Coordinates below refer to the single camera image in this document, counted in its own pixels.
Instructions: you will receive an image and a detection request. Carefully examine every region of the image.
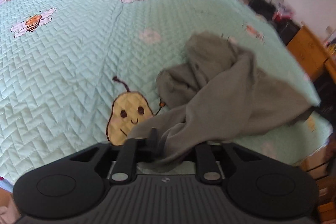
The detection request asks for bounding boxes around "mint quilted bee bedspread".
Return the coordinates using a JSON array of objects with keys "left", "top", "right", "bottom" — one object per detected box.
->
[{"left": 1, "top": 0, "right": 320, "bottom": 183}]

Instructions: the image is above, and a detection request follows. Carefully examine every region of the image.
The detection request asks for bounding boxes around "wooden cabinet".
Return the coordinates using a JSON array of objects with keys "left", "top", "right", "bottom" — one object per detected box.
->
[{"left": 286, "top": 26, "right": 335, "bottom": 83}]

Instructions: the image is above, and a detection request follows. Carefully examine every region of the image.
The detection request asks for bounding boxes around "black chair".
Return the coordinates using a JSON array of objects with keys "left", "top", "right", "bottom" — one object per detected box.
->
[{"left": 248, "top": 0, "right": 301, "bottom": 46}]

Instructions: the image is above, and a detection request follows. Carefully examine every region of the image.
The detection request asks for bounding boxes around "grey t-shirt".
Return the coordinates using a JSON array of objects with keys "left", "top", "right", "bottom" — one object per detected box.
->
[{"left": 129, "top": 32, "right": 314, "bottom": 169}]

